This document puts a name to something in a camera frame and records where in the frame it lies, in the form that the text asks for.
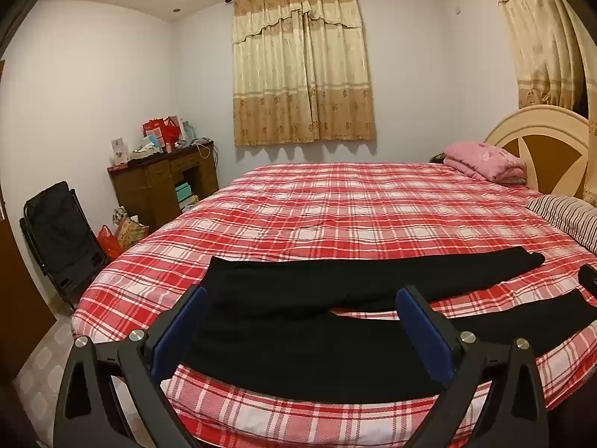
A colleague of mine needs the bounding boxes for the red plaid bed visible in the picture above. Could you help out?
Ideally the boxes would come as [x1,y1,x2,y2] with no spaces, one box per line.
[70,162,597,448]

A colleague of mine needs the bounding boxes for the striped pillow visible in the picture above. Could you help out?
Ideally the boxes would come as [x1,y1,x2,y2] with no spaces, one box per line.
[525,195,597,257]

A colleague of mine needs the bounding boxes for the patterned gift bag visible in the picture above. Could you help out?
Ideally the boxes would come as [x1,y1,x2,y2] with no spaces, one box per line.
[112,206,150,250]

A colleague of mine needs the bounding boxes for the black pants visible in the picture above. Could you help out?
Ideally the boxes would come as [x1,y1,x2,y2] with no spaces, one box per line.
[179,246,597,404]

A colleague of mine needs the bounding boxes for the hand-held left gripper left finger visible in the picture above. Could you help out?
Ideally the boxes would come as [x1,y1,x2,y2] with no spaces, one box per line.
[53,284,208,448]

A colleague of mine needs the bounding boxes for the red gift bag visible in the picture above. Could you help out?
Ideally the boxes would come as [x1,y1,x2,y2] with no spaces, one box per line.
[142,118,181,151]

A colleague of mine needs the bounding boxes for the beige floral curtain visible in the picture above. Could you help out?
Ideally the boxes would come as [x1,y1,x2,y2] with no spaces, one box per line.
[232,0,376,147]
[480,0,597,115]

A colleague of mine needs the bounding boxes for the pink folded quilt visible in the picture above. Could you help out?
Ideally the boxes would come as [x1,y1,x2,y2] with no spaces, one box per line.
[442,141,528,185]

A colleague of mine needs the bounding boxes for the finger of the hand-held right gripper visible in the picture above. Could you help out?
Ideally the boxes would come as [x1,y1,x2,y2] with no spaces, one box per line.
[578,265,597,300]

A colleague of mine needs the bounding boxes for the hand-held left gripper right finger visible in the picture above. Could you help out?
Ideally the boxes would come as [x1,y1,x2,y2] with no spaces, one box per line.
[396,284,548,448]

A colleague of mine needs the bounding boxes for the cream wooden headboard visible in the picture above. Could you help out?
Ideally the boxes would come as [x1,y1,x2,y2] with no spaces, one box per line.
[485,105,597,201]

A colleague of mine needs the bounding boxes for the black folding chair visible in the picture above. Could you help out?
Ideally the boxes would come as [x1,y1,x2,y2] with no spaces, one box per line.
[19,181,110,309]

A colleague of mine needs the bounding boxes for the brown wooden desk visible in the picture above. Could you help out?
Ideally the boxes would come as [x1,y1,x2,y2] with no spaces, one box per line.
[107,142,220,234]

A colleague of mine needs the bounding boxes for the red plastic bag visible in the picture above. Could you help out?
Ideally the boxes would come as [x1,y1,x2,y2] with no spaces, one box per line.
[96,225,123,261]

